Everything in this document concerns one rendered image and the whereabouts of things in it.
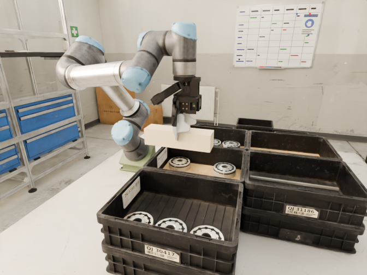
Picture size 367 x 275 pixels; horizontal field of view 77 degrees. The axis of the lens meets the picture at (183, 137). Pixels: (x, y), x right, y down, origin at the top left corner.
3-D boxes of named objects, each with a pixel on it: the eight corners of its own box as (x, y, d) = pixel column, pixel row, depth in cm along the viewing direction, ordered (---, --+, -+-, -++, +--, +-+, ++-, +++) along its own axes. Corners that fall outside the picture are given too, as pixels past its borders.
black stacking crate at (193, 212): (99, 247, 69) (94, 217, 65) (142, 193, 96) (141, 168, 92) (233, 283, 59) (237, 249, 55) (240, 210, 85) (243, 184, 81)
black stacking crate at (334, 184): (241, 210, 85) (244, 184, 81) (244, 172, 112) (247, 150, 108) (366, 232, 75) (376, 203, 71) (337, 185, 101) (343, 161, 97)
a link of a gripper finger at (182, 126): (187, 143, 74) (190, 114, 73) (170, 141, 76) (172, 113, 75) (190, 142, 77) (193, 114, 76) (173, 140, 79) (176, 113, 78)
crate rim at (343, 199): (243, 188, 82) (243, 182, 81) (246, 154, 109) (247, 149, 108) (375, 208, 71) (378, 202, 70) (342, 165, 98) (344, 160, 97)
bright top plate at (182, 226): (148, 240, 66) (148, 239, 66) (159, 217, 75) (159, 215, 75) (183, 246, 64) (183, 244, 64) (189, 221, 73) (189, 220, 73)
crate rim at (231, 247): (94, 222, 66) (93, 215, 65) (141, 172, 92) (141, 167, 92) (237, 255, 55) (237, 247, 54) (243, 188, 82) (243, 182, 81)
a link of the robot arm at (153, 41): (126, 49, 71) (157, 49, 66) (142, 25, 75) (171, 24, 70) (138, 68, 77) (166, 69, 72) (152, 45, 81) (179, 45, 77)
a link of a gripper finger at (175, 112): (175, 126, 73) (177, 99, 73) (170, 126, 74) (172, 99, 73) (179, 126, 78) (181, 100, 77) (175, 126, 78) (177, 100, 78)
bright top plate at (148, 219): (114, 230, 70) (113, 228, 69) (131, 210, 78) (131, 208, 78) (143, 239, 66) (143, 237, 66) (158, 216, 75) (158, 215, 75)
